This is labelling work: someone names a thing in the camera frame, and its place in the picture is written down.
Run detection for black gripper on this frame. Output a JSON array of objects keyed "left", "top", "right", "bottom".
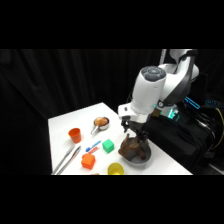
[{"left": 120, "top": 114, "right": 150, "bottom": 145}]

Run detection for brown toy deer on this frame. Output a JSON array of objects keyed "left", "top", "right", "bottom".
[{"left": 117, "top": 133, "right": 150, "bottom": 160}]

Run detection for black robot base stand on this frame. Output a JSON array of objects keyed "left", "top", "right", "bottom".
[{"left": 143, "top": 99, "right": 224, "bottom": 176}]

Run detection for grey metal bowl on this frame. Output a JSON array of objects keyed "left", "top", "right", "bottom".
[{"left": 120, "top": 137, "right": 152, "bottom": 168}]

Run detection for tan connector on wrist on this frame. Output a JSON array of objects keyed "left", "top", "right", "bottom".
[{"left": 152, "top": 107, "right": 162, "bottom": 118}]

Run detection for green cube block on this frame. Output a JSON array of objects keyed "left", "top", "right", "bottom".
[{"left": 101, "top": 139, "right": 116, "bottom": 154}]

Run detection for tan toy bread roll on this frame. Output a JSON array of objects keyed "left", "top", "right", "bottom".
[{"left": 94, "top": 117, "right": 109, "bottom": 127}]

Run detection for small metal measuring cup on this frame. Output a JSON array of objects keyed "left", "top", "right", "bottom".
[{"left": 90, "top": 116, "right": 110, "bottom": 136}]

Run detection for yellow plastic cup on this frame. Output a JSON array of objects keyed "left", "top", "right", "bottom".
[{"left": 107, "top": 162, "right": 125, "bottom": 176}]

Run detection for small green base light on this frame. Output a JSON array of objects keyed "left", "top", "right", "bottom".
[{"left": 166, "top": 107, "right": 181, "bottom": 122}]

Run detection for blue marker pen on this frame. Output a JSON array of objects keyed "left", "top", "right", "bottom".
[{"left": 85, "top": 139, "right": 102, "bottom": 153}]

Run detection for red marker pen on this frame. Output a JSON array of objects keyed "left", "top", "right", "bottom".
[{"left": 81, "top": 146, "right": 100, "bottom": 159}]

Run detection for orange cube block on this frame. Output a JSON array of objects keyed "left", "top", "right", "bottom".
[{"left": 80, "top": 153, "right": 97, "bottom": 170}]

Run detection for orange plastic cup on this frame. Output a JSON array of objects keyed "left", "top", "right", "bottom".
[{"left": 68, "top": 127, "right": 83, "bottom": 144}]

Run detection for blue lit strip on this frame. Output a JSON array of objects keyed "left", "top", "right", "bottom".
[{"left": 183, "top": 95, "right": 202, "bottom": 110}]

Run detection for metal kitchen tongs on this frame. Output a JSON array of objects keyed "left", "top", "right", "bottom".
[{"left": 51, "top": 143, "right": 82, "bottom": 176}]

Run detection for black curtain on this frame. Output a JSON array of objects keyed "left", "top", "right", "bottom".
[{"left": 0, "top": 49, "right": 224, "bottom": 176}]

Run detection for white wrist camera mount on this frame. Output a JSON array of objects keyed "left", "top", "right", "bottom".
[{"left": 117, "top": 102, "right": 139, "bottom": 120}]

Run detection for yellow cable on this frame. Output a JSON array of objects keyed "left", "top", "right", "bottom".
[{"left": 212, "top": 107, "right": 224, "bottom": 148}]

